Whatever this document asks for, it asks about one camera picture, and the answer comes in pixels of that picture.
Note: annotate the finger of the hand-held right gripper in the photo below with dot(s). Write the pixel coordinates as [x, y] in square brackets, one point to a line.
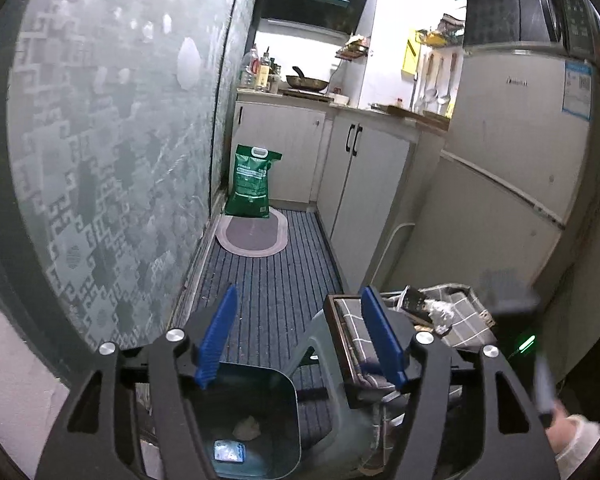
[544, 385]

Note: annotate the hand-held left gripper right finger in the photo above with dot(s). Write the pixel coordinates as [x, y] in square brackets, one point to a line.
[383, 342]

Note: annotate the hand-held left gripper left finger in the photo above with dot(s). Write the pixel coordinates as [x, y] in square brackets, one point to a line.
[217, 342]

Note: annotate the black tissue packet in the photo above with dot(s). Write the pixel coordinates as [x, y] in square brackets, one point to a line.
[413, 305]

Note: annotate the white tissue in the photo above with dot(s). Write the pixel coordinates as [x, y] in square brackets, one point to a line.
[440, 316]

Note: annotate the dark green trash bin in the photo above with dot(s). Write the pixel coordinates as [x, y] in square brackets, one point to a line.
[265, 410]

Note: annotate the person's right forearm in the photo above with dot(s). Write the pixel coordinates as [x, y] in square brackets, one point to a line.
[580, 445]

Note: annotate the grey checked seat cushion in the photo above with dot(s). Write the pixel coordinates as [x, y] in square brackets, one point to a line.
[462, 315]

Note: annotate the crumpled paper ball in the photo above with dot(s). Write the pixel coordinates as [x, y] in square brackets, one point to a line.
[246, 428]

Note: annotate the blue striped floor mat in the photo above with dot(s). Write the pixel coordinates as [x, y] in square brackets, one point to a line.
[290, 285]

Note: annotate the white pipe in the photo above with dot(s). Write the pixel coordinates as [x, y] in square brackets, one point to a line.
[387, 245]

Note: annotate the grey plastic stool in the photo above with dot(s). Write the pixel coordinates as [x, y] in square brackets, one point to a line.
[350, 435]

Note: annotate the shiny foil wrapper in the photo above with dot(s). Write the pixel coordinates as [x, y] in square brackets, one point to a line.
[229, 451]

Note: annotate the oval grey pink mat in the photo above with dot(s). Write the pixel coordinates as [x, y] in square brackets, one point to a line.
[252, 235]

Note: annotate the grey refrigerator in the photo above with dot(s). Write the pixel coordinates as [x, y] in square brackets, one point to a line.
[510, 160]

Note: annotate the green rice bag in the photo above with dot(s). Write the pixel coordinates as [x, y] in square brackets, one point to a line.
[250, 182]

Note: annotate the white kitchen cabinet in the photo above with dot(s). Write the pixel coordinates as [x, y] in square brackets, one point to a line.
[280, 150]

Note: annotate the frosted patterned glass door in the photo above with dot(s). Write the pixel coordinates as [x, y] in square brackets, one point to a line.
[235, 60]
[105, 160]

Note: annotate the hanging metal ladle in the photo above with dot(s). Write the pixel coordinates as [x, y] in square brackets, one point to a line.
[444, 90]
[429, 85]

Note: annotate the row of condiment bottles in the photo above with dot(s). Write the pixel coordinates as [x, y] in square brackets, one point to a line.
[260, 75]

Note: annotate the metal wok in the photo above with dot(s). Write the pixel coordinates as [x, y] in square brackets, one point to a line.
[307, 81]

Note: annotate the black microwave oven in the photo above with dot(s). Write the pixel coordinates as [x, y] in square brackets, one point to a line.
[520, 10]

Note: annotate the dark wooden seat frame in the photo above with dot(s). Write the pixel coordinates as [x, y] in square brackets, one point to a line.
[337, 340]

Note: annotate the yellow wall holder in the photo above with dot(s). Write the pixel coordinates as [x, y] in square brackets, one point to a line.
[410, 55]

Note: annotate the wall spice rack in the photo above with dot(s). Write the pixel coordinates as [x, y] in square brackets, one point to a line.
[354, 47]

